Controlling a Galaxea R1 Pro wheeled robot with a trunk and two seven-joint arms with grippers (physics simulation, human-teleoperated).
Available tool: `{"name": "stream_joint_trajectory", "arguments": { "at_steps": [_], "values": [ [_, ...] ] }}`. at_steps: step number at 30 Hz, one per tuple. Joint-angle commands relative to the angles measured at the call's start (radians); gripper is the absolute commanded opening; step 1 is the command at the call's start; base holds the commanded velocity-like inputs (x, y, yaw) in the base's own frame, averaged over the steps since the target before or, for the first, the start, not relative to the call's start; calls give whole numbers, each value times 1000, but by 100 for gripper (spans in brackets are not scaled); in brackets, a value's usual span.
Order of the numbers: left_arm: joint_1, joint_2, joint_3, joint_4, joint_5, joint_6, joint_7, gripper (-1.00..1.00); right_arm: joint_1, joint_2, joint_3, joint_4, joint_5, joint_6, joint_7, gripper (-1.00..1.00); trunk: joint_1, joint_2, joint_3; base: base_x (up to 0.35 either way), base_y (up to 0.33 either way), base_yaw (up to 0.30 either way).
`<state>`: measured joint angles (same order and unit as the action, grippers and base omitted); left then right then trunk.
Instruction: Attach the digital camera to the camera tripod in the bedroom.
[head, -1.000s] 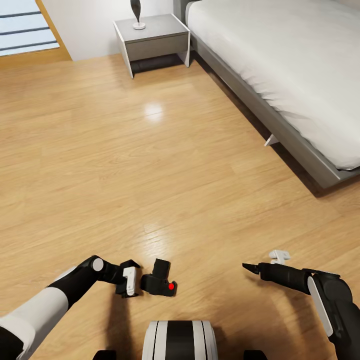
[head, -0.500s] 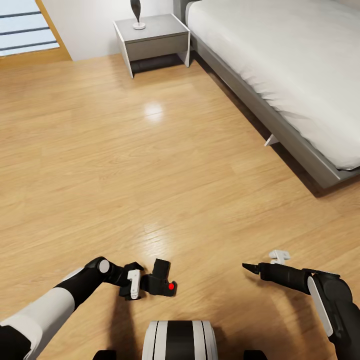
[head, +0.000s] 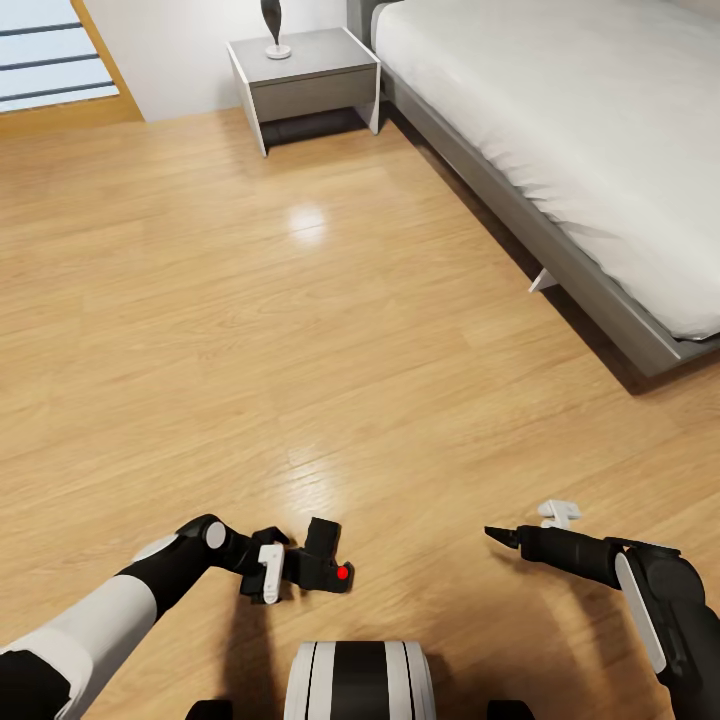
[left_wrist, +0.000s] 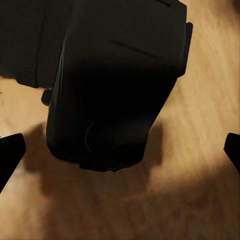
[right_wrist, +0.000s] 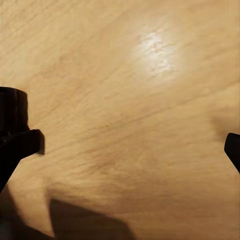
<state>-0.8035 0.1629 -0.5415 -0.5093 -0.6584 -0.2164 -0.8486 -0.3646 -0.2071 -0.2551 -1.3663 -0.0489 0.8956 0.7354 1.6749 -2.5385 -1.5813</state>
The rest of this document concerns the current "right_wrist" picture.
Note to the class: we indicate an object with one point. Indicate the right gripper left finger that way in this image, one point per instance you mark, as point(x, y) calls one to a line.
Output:
point(12, 149)

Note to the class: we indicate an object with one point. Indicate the digital camera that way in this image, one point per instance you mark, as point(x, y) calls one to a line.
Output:
point(9, 124)

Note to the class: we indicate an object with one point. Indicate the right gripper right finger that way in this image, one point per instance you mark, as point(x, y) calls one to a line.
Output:
point(232, 149)

